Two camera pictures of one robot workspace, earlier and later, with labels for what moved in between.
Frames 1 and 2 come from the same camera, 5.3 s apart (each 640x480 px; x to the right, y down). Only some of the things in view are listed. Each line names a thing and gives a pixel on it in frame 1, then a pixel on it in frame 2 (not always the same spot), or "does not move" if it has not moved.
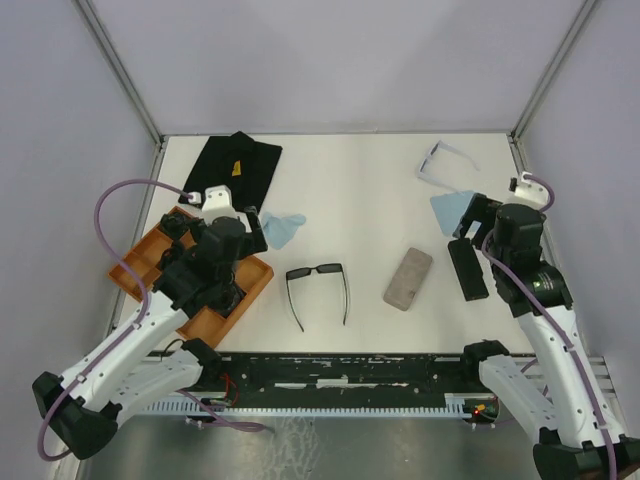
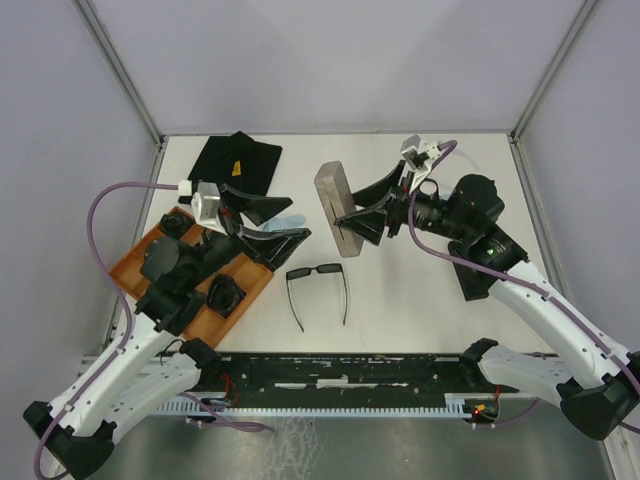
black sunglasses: [321, 269] does not move
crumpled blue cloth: [280, 230] does not move
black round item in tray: [228, 299] does not move
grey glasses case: [407, 278] → [335, 196]
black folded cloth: [243, 166] does not move
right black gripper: [482, 209] → [370, 224]
